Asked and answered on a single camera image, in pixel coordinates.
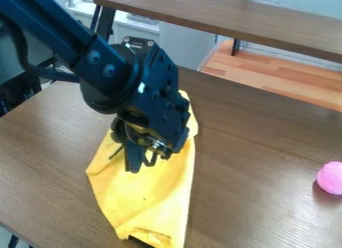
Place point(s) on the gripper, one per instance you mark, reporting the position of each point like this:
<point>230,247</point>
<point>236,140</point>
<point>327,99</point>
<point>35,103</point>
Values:
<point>160,102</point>

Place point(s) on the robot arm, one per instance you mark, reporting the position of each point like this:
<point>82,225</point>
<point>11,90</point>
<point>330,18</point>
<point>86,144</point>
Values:
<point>62,42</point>

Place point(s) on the yellow cloth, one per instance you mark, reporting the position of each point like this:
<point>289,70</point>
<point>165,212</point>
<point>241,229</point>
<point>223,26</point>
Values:
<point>147,195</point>

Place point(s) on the wooden desk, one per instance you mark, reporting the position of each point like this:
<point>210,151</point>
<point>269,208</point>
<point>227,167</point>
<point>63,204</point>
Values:
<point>231,18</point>

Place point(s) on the pink ball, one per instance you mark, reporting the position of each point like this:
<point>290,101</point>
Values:
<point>330,177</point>

